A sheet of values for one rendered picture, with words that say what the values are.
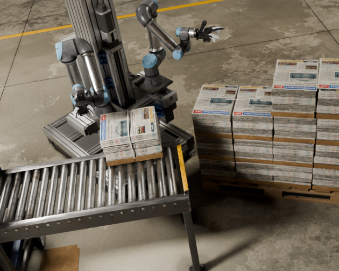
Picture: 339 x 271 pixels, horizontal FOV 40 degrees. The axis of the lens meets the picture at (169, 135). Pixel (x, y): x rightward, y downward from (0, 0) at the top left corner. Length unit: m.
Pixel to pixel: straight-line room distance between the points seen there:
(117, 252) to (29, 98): 2.60
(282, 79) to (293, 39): 2.67
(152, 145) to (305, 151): 1.13
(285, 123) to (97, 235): 1.70
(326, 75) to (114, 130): 1.45
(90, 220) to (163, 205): 0.46
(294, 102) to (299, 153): 0.44
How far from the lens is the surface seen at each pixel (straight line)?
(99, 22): 3.41
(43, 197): 3.08
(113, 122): 3.07
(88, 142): 4.32
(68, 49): 3.21
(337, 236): 3.63
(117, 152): 3.02
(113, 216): 2.86
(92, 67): 3.18
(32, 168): 3.32
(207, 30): 3.49
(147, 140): 2.96
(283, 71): 3.29
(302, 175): 3.61
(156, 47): 3.71
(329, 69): 3.32
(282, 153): 3.46
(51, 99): 5.48
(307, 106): 3.18
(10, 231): 3.01
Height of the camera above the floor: 2.85
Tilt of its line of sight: 39 degrees down
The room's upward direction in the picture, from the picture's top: 11 degrees counter-clockwise
